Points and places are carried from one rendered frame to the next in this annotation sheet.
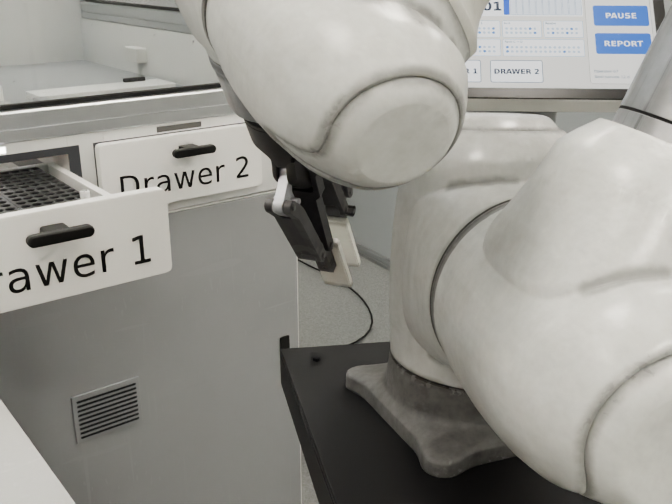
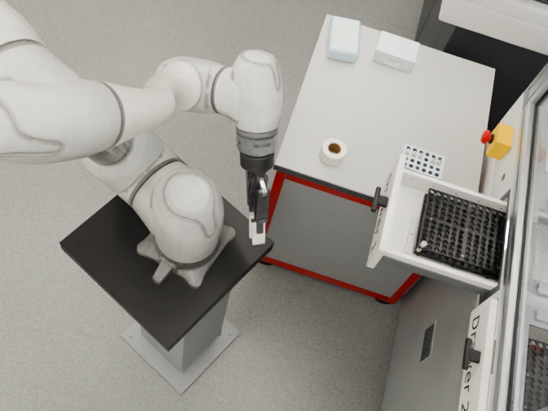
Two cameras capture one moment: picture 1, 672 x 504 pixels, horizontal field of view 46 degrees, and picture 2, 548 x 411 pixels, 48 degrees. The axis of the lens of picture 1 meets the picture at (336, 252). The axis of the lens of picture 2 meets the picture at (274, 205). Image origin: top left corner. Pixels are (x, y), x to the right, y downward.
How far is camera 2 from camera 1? 1.63 m
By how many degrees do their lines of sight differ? 89
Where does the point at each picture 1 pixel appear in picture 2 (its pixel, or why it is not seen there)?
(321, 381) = (243, 228)
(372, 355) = (240, 258)
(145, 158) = (481, 329)
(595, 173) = not seen: hidden behind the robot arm
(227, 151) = (472, 392)
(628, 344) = not seen: hidden behind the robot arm
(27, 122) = (510, 255)
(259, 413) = not seen: outside the picture
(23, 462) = (306, 169)
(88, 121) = (505, 290)
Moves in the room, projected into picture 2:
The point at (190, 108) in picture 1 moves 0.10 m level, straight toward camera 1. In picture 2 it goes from (499, 364) to (462, 331)
